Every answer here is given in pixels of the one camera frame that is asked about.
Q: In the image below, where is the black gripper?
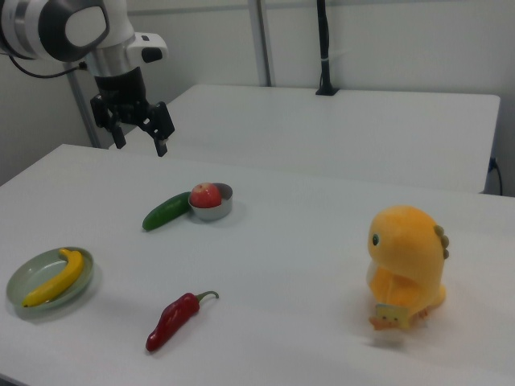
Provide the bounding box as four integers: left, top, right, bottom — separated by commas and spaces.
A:
89, 66, 176, 158

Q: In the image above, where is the red chili pepper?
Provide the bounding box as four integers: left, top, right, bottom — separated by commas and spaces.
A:
145, 290, 220, 353

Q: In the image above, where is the pale green plastic plate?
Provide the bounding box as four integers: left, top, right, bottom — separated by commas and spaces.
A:
6, 246, 95, 310

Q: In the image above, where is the green cucumber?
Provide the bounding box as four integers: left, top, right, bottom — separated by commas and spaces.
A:
142, 191, 192, 232

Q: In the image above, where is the red apple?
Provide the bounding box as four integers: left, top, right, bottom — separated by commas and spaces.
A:
189, 182, 223, 209

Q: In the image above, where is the small metal bowl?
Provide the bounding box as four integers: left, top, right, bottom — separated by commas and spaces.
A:
187, 183, 235, 222

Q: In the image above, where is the yellow banana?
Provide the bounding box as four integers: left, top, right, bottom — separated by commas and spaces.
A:
22, 248, 85, 309

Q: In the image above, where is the black pole with clamp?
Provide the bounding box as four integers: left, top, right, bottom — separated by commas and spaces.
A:
315, 0, 341, 97

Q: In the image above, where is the orange plush toy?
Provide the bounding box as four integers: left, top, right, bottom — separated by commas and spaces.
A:
365, 204, 451, 322

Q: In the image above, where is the yellow plush tag card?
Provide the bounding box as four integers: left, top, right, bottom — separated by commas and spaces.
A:
369, 303, 412, 332

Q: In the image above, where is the grey aluminium frame post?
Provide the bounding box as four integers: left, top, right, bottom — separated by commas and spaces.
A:
66, 66, 102, 149
246, 0, 277, 88

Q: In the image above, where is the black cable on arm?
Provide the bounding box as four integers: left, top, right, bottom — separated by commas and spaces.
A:
7, 54, 89, 79

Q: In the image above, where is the black cable at table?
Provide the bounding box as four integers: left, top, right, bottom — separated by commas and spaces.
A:
488, 158, 505, 197

